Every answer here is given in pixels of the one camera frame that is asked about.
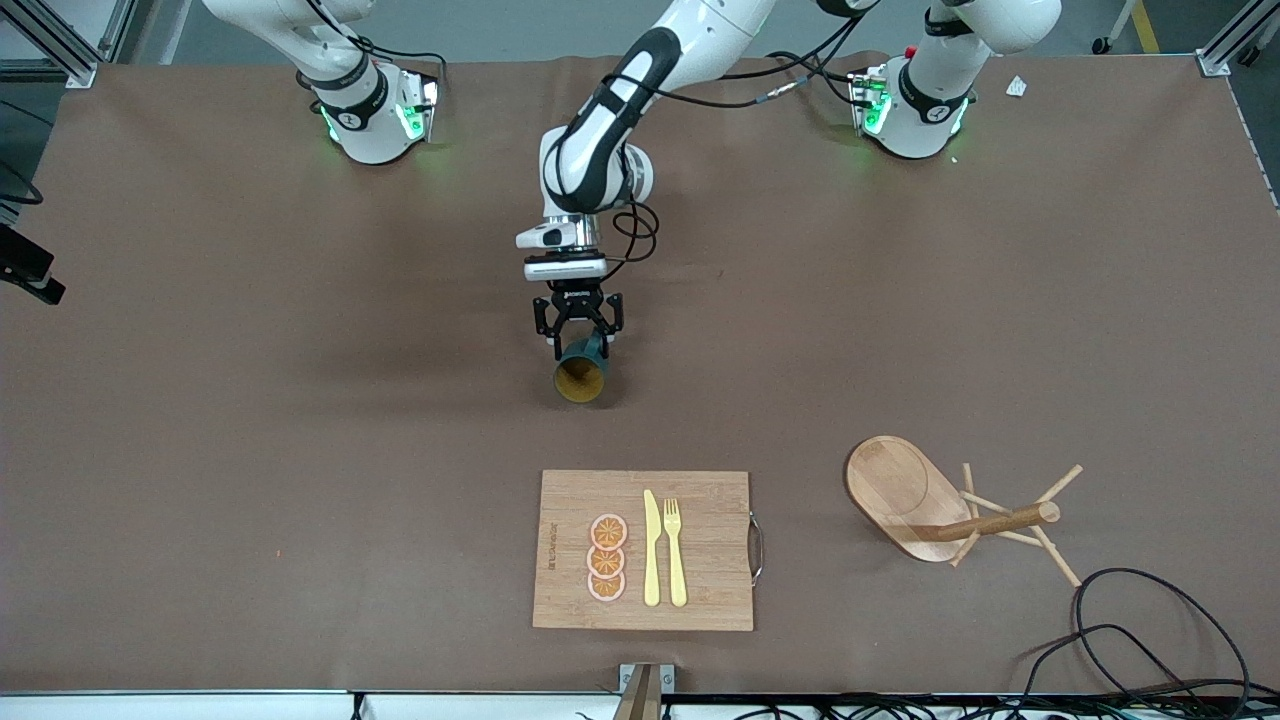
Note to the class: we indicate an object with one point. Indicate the white paper scrap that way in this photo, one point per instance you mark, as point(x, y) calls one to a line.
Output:
point(1017, 87)

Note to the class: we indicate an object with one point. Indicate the aluminium frame profile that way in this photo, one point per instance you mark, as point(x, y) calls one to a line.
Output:
point(60, 45)
point(1235, 45)

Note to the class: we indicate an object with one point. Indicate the bamboo cutting board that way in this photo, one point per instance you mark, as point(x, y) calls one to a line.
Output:
point(715, 540)

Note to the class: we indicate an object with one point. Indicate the dark green ribbed cup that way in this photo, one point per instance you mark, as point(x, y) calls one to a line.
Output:
point(580, 385)

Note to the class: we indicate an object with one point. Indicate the yellow plastic knife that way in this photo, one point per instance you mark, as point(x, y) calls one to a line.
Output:
point(652, 560)

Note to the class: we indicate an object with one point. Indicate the metal table bracket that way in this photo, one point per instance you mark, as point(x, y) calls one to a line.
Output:
point(646, 690)

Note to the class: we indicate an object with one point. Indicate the white table edge rail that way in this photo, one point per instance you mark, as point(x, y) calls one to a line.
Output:
point(200, 706)

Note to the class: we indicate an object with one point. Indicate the toy orange slice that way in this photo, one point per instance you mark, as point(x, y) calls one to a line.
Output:
point(606, 562)
point(609, 531)
point(606, 587)

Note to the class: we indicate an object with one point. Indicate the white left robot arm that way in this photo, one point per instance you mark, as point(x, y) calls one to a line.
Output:
point(600, 150)

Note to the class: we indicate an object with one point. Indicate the brown table cover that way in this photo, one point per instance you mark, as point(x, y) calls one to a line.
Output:
point(300, 450)

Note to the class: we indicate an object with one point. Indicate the yellow plastic fork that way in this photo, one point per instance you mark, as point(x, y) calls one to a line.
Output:
point(676, 560)

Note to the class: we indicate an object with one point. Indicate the wooden mug tree stand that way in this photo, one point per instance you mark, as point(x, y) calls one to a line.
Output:
point(890, 490)

